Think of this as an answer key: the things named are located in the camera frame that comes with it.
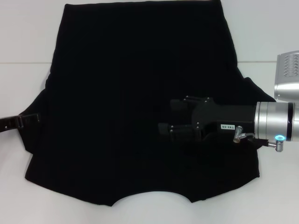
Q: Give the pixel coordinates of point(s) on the black t-shirt with FREE print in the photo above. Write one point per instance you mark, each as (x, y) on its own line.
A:
(116, 70)

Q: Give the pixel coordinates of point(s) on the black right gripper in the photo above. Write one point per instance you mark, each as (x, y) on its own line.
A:
(229, 115)

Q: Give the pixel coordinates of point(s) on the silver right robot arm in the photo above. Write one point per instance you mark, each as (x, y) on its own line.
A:
(273, 121)

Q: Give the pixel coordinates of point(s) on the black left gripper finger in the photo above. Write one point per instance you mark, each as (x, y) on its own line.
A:
(28, 120)

